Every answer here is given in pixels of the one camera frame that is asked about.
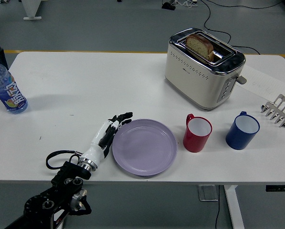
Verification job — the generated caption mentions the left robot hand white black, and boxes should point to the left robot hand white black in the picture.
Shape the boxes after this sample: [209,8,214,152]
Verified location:
[80,111,134,166]

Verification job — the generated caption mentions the purple plate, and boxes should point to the purple plate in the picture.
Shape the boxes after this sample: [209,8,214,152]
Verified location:
[112,118,178,177]

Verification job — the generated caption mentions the red mug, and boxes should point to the red mug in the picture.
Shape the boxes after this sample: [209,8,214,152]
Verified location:
[182,114,213,153]

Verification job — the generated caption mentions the blue drink bottle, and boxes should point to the blue drink bottle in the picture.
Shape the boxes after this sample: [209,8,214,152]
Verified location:
[0,56,28,115]

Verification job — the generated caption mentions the cream silver toaster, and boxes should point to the cream silver toaster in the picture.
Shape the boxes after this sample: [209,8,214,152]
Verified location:
[164,28,248,112]

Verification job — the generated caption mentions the clear plastic holder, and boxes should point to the clear plastic holder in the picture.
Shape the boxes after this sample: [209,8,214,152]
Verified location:
[197,185,220,201]

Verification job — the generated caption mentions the blue mug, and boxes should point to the blue mug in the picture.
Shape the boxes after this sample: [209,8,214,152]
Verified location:
[225,111,261,150]

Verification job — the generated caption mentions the bread slice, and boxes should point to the bread slice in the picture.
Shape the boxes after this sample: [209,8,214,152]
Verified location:
[185,33,215,62]

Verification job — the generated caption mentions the white table leg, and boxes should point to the white table leg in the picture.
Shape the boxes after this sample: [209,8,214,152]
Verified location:
[223,185,245,229]

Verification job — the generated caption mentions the white furniture foot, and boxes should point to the white furniture foot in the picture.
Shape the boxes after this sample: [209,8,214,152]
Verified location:
[22,0,42,21]

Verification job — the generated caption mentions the black floor device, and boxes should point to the black floor device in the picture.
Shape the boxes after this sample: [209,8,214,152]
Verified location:
[161,1,176,10]

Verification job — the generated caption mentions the white paper sheet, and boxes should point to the white paper sheet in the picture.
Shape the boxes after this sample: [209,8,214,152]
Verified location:
[237,63,285,101]

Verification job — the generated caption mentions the metal toast rack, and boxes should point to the metal toast rack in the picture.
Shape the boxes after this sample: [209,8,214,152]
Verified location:
[261,94,285,128]

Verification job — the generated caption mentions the black table control panel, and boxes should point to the black table control panel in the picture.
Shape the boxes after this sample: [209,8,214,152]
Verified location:
[265,185,285,192]

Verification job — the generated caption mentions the thin black hanging cable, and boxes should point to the thin black hanging cable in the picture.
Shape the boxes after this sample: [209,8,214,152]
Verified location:
[215,185,222,229]

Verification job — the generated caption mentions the black toaster power cable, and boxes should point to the black toaster power cable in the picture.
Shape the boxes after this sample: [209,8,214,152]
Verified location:
[199,0,262,56]

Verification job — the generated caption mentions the white floor cables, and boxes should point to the white floor cables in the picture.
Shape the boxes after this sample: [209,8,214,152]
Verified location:
[174,0,199,7]

